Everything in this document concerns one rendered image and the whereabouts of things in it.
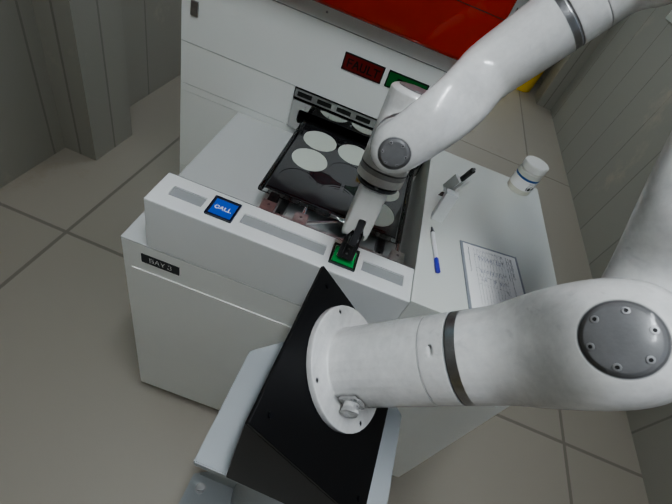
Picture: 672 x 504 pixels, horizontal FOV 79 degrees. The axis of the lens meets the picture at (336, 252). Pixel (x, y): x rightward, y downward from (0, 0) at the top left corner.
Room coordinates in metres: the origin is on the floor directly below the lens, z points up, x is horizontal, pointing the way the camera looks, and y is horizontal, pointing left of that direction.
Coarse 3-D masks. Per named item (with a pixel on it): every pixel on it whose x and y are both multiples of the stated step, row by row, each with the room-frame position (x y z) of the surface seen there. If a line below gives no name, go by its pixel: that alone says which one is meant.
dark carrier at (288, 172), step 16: (304, 128) 1.06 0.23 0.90; (304, 144) 0.99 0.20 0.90; (352, 144) 1.09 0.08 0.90; (288, 160) 0.88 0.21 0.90; (336, 160) 0.98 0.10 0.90; (272, 176) 0.80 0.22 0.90; (288, 176) 0.82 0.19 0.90; (304, 176) 0.85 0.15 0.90; (320, 176) 0.88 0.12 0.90; (336, 176) 0.91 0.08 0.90; (352, 176) 0.94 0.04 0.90; (288, 192) 0.76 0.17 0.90; (304, 192) 0.79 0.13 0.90; (320, 192) 0.82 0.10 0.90; (336, 192) 0.84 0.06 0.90; (352, 192) 0.87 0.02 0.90; (400, 192) 0.96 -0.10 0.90; (336, 208) 0.78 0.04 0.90; (400, 208) 0.89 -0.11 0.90
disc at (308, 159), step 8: (296, 152) 0.93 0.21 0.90; (304, 152) 0.95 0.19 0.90; (312, 152) 0.97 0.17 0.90; (296, 160) 0.90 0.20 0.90; (304, 160) 0.91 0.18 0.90; (312, 160) 0.93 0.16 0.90; (320, 160) 0.95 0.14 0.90; (304, 168) 0.88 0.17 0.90; (312, 168) 0.90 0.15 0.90; (320, 168) 0.91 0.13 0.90
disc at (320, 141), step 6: (306, 132) 1.05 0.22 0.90; (312, 132) 1.06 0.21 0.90; (318, 132) 1.08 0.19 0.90; (306, 138) 1.02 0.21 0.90; (312, 138) 1.03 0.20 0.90; (318, 138) 1.04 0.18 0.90; (324, 138) 1.06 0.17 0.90; (330, 138) 1.07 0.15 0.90; (312, 144) 1.00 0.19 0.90; (318, 144) 1.02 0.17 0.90; (324, 144) 1.03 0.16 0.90; (330, 144) 1.04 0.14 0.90; (336, 144) 1.05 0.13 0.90; (324, 150) 1.00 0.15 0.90; (330, 150) 1.01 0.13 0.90
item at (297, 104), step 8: (296, 104) 1.12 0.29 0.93; (304, 104) 1.13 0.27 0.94; (312, 104) 1.14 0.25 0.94; (296, 112) 1.13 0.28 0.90; (312, 112) 1.13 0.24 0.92; (320, 112) 1.13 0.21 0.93; (328, 112) 1.13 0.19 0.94; (288, 120) 1.12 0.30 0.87; (296, 120) 1.13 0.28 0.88; (328, 120) 1.13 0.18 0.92; (336, 120) 1.13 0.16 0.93; (344, 120) 1.13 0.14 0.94; (352, 120) 1.15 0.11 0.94; (296, 128) 1.13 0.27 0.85; (352, 128) 1.13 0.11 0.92; (360, 128) 1.14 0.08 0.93; (368, 128) 1.14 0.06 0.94; (368, 136) 1.14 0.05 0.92; (416, 168) 1.15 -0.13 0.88
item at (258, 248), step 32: (160, 192) 0.54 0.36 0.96; (192, 192) 0.57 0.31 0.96; (160, 224) 0.51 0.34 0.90; (192, 224) 0.51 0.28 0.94; (224, 224) 0.53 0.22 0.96; (256, 224) 0.57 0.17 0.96; (288, 224) 0.60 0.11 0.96; (192, 256) 0.51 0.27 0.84; (224, 256) 0.52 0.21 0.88; (256, 256) 0.52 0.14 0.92; (288, 256) 0.52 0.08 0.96; (320, 256) 0.55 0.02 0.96; (288, 288) 0.52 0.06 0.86; (352, 288) 0.53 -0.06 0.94; (384, 288) 0.54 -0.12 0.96; (384, 320) 0.53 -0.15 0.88
